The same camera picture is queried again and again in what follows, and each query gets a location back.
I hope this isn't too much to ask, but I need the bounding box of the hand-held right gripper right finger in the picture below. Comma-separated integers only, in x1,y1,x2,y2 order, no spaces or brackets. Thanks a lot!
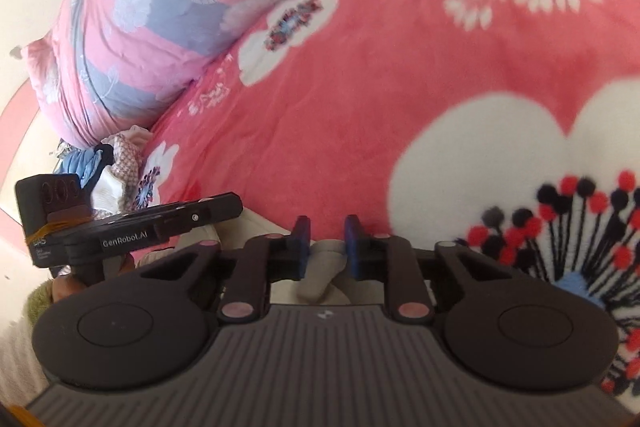
344,215,513,325

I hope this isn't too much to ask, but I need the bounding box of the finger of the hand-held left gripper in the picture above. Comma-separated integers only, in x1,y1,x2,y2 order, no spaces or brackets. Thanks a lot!
150,192,244,235

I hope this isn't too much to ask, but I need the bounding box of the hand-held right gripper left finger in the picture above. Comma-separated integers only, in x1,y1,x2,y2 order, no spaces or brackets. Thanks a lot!
140,216,312,325

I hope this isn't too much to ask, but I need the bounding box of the beige hoodie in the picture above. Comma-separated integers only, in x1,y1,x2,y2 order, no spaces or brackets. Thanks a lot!
135,212,351,308

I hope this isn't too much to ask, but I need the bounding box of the person's left hand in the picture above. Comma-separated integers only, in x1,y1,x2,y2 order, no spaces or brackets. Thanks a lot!
52,253,137,304

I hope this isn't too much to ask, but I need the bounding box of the white cloth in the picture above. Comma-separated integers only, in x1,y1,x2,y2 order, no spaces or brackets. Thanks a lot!
90,167,126,210

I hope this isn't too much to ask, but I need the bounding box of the blue garment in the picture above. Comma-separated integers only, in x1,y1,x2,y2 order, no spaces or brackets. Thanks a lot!
55,149,113,192

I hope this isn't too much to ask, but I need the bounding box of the pink headboard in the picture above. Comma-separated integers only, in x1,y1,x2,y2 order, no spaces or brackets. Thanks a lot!
0,84,76,230

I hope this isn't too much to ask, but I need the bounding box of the pink floral blanket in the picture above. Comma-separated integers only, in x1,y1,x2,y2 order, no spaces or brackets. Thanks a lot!
135,0,640,413

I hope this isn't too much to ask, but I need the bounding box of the pink grey floral quilt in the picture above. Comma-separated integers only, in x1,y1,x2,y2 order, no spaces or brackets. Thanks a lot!
25,0,358,148

